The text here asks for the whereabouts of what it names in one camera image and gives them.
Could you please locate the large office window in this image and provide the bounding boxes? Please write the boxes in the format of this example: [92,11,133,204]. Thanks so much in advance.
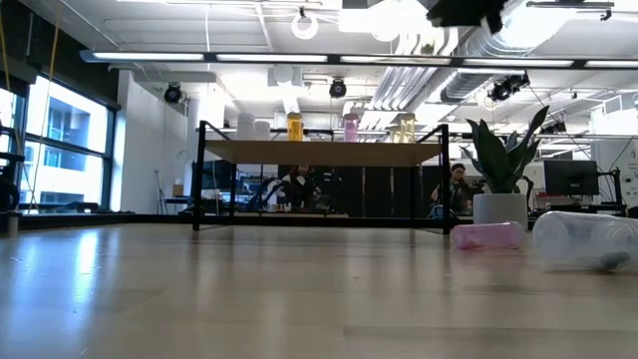
[0,74,119,214]

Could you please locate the white ring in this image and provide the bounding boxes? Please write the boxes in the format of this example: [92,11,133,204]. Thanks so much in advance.
[291,12,320,41]

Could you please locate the black aluminium rig frame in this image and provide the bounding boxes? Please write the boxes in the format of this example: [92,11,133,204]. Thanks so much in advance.
[17,211,638,243]

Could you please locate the green plant in white pot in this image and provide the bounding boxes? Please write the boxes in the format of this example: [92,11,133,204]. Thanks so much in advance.
[459,104,550,231]

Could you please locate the black ceiling spotlight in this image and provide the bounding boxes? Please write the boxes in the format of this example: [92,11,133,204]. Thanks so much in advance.
[162,82,183,105]
[328,77,348,100]

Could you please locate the person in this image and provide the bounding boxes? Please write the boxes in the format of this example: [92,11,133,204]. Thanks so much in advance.
[431,163,475,216]
[276,165,323,213]

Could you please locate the orange pill bottle white cap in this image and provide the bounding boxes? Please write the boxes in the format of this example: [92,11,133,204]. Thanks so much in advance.
[286,112,304,143]

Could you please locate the yellow power cable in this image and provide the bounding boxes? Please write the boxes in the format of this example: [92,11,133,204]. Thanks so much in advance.
[27,0,64,213]

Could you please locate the wooden shelf black metal legs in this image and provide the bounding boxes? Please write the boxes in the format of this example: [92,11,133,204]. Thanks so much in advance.
[191,120,453,235]

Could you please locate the clear pill bottle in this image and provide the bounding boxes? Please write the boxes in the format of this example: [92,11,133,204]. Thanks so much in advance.
[531,209,638,273]

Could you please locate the black computer monitor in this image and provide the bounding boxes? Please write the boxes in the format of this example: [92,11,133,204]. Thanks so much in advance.
[542,159,601,197]

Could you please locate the white ceiling pipes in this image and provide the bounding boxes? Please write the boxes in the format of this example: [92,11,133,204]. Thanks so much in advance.
[371,27,460,114]

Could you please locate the silver ventilation duct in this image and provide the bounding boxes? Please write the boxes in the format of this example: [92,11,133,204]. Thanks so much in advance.
[441,0,579,104]

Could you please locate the black room partition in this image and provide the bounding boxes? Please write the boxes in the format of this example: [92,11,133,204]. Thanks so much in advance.
[318,167,445,219]

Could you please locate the black bar with light strips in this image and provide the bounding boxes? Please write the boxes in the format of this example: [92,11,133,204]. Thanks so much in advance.
[79,48,638,71]

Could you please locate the pink pill bottle white cap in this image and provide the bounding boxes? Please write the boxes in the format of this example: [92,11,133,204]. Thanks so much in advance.
[452,220,526,251]
[342,113,360,144]

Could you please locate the office desk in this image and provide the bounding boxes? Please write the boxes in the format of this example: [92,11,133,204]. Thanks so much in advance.
[530,195,630,223]

